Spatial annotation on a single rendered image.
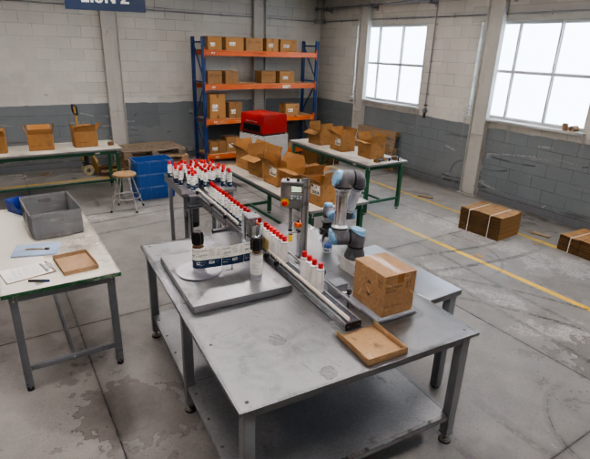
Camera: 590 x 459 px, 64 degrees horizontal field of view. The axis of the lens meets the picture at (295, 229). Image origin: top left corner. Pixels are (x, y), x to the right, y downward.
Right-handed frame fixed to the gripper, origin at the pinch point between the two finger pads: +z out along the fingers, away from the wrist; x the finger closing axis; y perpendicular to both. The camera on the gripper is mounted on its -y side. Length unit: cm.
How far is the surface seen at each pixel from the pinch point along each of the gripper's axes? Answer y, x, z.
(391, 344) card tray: -122, 45, 4
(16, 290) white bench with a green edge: 51, 215, 7
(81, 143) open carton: 524, 94, 4
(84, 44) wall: 736, 35, -139
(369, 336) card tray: -110, 51, 4
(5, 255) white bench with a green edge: 116, 217, 8
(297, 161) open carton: 185, -89, -21
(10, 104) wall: 736, 172, -34
